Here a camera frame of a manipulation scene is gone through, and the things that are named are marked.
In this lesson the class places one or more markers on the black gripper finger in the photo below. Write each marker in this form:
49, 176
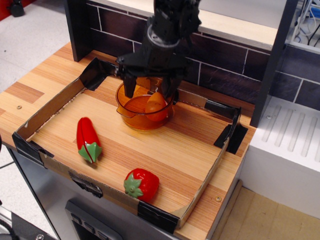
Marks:
129, 82
169, 85

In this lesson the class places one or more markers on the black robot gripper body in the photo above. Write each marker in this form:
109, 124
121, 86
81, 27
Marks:
155, 57

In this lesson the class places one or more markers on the orange toy carrot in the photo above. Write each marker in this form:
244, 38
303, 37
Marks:
156, 107

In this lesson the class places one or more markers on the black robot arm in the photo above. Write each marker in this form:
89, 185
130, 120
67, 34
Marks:
184, 13

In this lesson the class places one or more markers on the cardboard fence with black tape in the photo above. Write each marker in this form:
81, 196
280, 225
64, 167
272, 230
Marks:
184, 153

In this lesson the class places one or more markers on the transparent orange plastic pot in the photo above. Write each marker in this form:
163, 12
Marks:
132, 110

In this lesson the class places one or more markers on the red toy chili pepper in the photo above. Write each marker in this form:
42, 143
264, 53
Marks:
88, 143

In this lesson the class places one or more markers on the light wooden shelf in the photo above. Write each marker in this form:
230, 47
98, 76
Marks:
233, 29

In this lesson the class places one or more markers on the red toy strawberry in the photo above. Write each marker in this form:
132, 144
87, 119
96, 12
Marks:
141, 184

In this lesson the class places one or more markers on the white sink drainboard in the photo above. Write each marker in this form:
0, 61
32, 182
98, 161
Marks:
282, 162

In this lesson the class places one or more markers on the grey toy oven front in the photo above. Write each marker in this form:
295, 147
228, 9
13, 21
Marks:
91, 222

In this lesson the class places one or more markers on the dark grey vertical post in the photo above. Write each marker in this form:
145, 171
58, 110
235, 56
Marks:
273, 61

